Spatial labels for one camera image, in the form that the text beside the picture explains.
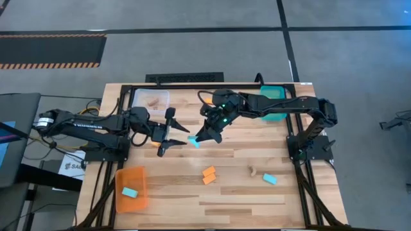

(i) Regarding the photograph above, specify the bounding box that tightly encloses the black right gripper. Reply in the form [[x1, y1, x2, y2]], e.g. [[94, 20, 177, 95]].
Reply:
[[195, 107, 234, 144]]

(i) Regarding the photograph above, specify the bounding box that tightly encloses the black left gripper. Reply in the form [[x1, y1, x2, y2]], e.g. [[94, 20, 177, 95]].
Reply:
[[149, 107, 191, 158]]

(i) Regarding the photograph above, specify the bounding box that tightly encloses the blue rectangular block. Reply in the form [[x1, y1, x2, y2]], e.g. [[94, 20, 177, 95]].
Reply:
[[187, 135, 201, 149], [262, 173, 278, 185], [121, 187, 139, 198]]

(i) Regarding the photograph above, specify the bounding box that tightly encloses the clear plastic bin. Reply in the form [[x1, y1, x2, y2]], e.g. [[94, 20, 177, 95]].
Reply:
[[132, 88, 170, 116]]

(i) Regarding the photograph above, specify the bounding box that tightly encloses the black floor vent grille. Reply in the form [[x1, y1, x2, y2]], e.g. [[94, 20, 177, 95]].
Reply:
[[145, 72, 225, 83]]

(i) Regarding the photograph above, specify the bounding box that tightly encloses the teal plastic bin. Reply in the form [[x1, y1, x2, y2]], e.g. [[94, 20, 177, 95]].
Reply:
[[259, 85, 288, 122]]

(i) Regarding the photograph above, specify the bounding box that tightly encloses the orange plastic bin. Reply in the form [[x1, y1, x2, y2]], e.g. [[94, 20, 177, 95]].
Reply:
[[114, 166, 149, 214]]

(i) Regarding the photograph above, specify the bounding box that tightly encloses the white printed paper sign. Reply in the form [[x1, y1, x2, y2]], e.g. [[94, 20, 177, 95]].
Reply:
[[58, 150, 86, 181]]

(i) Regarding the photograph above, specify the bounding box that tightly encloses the black furniture beam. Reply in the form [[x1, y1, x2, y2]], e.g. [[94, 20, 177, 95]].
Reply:
[[15, 163, 83, 193]]

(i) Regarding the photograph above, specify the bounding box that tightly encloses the gray box furniture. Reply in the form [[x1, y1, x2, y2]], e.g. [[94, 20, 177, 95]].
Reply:
[[0, 92, 42, 189]]

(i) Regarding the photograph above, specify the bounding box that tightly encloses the black hazard-striped floor mat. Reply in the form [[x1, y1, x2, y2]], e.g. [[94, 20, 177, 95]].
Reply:
[[0, 33, 107, 70]]

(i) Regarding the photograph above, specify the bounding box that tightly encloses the blue flat panel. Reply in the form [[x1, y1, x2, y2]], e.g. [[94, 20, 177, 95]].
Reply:
[[0, 121, 16, 168]]

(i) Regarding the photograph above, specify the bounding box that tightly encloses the black stand leg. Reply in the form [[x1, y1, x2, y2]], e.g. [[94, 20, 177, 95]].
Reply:
[[380, 110, 411, 131]]

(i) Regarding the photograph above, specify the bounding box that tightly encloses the black metal table frame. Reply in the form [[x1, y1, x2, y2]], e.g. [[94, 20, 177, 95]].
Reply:
[[76, 83, 346, 230]]

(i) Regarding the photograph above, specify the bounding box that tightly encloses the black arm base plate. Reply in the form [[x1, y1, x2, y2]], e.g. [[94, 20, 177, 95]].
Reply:
[[83, 136, 131, 162], [286, 135, 334, 161]]

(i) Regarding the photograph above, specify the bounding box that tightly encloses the yellow cable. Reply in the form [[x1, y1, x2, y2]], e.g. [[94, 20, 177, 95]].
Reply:
[[28, 107, 100, 151]]

